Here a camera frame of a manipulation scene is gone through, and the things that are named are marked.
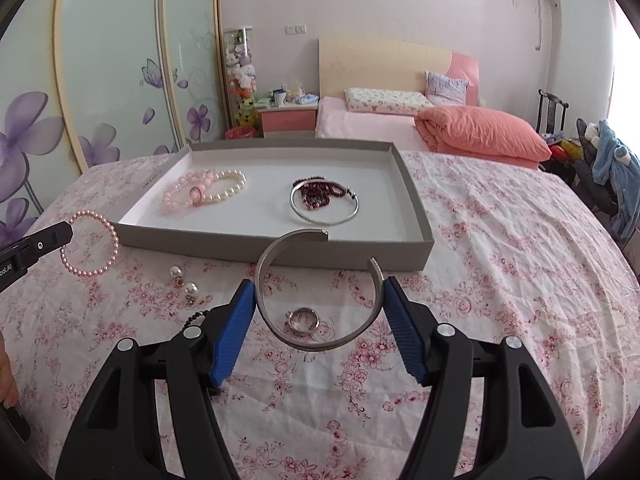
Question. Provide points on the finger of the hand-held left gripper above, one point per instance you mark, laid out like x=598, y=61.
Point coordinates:
x=45, y=244

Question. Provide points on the glass tube of plush toys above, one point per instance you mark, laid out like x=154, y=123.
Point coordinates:
x=240, y=75

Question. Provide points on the grey office chair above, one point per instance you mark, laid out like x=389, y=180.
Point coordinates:
x=585, y=180

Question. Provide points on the bed with pink sheet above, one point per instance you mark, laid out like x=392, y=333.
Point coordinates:
x=360, y=127

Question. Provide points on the grey cardboard tray box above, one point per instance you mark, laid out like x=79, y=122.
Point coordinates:
x=265, y=220

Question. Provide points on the beige and pink headboard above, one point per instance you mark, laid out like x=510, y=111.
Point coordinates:
x=380, y=62

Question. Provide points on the pink curtain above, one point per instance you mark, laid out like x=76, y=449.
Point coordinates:
x=625, y=70

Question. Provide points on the person's left hand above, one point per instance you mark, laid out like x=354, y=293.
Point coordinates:
x=7, y=375

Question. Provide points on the floral print pillow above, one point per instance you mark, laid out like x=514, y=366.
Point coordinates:
x=385, y=101

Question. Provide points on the dark wooden chair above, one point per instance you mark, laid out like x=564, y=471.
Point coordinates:
x=550, y=110

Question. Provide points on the lilac pillow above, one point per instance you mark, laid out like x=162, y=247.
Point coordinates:
x=447, y=87

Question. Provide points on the silver cuff bangle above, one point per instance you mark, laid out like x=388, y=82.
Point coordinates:
x=320, y=346

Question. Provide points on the pearl earring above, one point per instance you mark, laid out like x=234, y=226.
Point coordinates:
x=191, y=290
x=175, y=273

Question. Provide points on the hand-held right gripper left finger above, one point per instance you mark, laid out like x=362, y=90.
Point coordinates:
x=232, y=330

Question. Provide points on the orange duvet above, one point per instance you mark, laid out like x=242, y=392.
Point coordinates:
x=485, y=132

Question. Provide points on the white wall switch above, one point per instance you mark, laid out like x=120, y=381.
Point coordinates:
x=295, y=29

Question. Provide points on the thin silver round bangle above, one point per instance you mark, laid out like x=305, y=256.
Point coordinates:
x=324, y=221

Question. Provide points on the wardrobe with flower glass doors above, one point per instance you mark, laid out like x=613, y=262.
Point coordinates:
x=110, y=70

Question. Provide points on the pink nightstand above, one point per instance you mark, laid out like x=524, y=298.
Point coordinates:
x=287, y=120

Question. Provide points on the pink floral tablecloth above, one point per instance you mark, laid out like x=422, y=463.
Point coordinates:
x=320, y=410

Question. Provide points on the white mug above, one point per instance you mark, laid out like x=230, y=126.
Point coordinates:
x=280, y=99

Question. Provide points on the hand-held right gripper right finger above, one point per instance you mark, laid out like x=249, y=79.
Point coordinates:
x=405, y=330

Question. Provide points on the blue garment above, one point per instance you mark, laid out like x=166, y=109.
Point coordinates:
x=612, y=170

